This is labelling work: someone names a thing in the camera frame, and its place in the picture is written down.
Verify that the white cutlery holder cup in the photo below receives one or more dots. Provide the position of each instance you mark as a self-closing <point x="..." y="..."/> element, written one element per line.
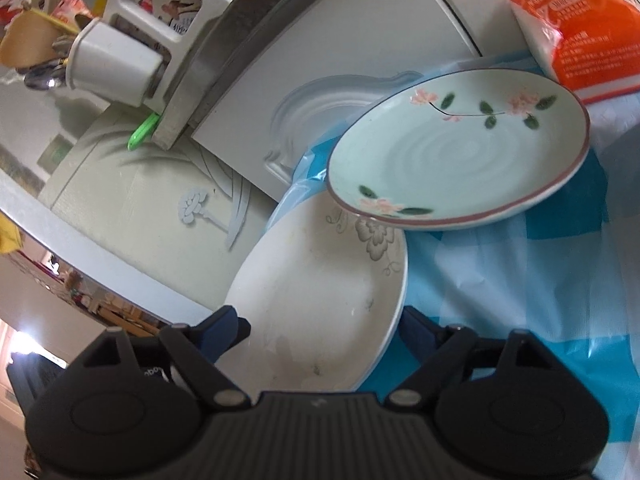
<point x="112" y="62"/>

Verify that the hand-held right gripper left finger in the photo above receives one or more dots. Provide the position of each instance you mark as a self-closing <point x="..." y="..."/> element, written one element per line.
<point x="224" y="327"/>

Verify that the red snack packet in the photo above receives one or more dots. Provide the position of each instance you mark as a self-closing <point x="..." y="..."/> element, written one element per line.
<point x="170" y="0"/>

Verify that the white floral refrigerator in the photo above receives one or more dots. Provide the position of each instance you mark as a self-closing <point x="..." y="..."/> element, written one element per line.
<point x="145" y="200"/>

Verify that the metal spoon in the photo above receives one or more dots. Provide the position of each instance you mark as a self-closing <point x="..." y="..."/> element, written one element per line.
<point x="42" y="79"/>

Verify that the blue checked plastic tablecloth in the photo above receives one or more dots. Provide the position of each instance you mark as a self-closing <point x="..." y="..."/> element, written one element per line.
<point x="500" y="285"/>

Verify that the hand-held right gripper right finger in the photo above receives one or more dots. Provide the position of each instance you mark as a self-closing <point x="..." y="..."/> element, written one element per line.
<point x="417" y="331"/>

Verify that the steel edged countertop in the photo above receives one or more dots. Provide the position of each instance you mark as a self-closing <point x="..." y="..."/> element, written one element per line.
<point x="225" y="45"/>

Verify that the white cabinet door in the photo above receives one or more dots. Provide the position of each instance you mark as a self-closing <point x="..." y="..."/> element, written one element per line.
<point x="310" y="65"/>

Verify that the pale green floral plate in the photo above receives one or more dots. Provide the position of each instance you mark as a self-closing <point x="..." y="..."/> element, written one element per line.
<point x="450" y="155"/>

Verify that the orange and white packet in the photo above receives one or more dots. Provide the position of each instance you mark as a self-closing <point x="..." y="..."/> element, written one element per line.
<point x="595" y="35"/>

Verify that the white plate grey floral print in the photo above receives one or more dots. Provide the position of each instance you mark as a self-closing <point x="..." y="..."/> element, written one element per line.
<point x="310" y="300"/>

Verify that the wooden spatula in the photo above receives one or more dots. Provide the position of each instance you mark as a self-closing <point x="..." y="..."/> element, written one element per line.
<point x="27" y="40"/>

